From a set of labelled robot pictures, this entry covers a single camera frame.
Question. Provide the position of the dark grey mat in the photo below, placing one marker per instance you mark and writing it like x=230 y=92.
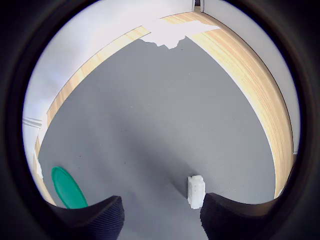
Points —
x=150 y=112

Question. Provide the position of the white tape piece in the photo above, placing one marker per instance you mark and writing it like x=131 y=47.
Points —
x=38 y=170
x=172 y=32

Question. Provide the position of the round green lid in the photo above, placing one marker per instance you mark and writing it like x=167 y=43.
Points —
x=68 y=190

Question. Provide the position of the small white plastic terminal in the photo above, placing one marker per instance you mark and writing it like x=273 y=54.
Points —
x=196 y=191

